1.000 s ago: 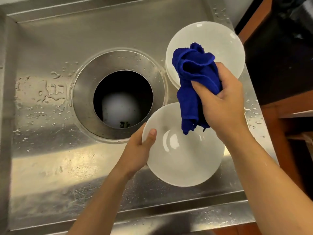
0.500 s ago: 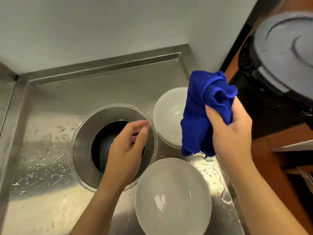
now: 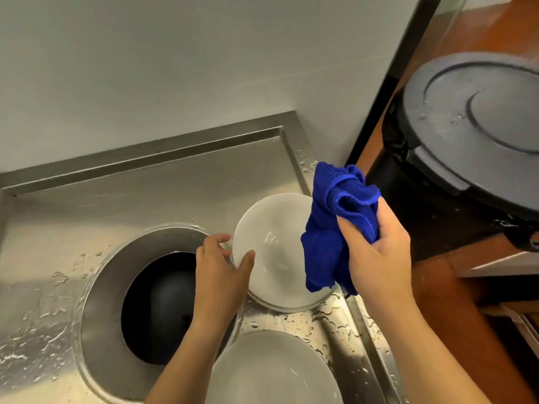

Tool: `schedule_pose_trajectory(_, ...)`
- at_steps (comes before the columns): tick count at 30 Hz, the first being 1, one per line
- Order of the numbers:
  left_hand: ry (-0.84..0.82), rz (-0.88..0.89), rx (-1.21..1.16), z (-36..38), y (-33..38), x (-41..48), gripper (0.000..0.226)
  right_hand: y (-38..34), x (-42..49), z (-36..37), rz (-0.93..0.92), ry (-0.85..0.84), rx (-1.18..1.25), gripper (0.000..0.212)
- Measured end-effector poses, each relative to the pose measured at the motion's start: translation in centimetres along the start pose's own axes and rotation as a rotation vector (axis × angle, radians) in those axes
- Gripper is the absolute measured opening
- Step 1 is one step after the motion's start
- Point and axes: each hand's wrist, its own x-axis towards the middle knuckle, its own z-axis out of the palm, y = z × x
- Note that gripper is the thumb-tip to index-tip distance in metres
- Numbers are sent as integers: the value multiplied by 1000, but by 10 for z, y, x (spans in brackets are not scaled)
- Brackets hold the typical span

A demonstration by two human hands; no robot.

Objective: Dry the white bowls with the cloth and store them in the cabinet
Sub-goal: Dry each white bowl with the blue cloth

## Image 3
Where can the person's left forearm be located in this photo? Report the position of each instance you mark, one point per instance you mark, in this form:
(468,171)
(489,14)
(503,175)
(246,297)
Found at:
(187,361)

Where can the black door frame strip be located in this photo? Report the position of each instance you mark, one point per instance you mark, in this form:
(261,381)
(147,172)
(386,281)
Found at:
(391,79)

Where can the round waste chute opening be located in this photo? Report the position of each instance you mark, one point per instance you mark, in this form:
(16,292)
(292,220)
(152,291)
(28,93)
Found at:
(143,307)

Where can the white ceramic bowl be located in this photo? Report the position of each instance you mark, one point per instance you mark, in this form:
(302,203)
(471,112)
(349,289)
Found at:
(273,252)

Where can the person's right thumb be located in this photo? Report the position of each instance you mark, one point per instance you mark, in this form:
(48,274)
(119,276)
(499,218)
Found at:
(351,237)

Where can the person's left hand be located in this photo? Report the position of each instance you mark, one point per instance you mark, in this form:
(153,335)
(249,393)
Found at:
(219,286)

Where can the person's right forearm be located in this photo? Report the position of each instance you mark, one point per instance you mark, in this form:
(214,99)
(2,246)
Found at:
(421,353)

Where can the stainless steel counter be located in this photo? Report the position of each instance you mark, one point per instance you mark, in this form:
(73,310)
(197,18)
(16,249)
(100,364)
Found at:
(126,214)

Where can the black waste bin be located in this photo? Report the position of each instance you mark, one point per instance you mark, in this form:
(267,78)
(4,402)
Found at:
(425,206)

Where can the large white bowl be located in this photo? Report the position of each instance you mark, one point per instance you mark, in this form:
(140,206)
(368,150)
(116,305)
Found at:
(269,370)

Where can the person's left thumb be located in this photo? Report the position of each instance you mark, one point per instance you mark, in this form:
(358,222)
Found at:
(246,265)

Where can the person's right hand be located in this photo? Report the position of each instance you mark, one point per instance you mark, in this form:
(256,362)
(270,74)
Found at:
(381,265)

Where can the blue microfibre cloth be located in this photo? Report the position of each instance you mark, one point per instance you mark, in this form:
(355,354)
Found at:
(332,222)

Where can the grey bin lid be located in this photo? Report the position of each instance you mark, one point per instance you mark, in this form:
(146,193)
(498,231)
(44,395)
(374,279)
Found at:
(480,130)

